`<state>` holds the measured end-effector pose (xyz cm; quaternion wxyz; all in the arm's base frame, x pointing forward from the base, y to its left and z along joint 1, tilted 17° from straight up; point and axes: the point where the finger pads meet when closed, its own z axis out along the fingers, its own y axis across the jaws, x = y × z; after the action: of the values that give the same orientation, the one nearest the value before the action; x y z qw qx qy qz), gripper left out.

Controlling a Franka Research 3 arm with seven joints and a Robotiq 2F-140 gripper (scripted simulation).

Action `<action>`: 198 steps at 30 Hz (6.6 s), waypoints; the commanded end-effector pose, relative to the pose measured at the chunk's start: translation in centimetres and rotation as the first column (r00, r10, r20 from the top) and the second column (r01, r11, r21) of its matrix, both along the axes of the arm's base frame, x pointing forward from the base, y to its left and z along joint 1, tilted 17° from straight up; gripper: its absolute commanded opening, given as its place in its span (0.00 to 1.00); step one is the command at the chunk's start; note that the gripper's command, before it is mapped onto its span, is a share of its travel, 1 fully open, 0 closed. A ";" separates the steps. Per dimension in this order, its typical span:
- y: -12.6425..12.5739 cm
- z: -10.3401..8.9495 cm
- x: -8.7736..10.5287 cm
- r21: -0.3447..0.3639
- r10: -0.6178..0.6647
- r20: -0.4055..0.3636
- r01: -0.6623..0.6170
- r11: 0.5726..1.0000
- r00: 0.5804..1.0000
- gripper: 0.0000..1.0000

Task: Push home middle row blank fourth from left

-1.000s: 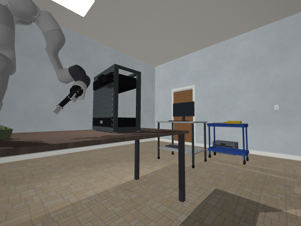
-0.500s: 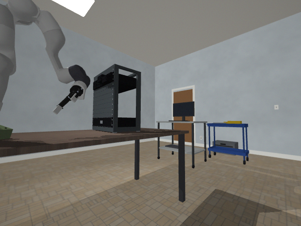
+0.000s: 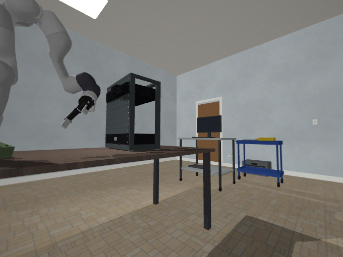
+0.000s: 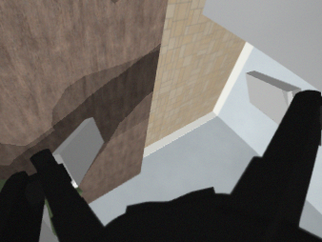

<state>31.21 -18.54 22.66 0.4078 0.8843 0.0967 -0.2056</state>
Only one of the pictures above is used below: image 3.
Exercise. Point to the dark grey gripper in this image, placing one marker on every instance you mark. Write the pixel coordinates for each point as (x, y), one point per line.
(85, 104)

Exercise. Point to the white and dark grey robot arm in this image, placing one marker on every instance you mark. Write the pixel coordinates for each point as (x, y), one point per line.
(23, 13)

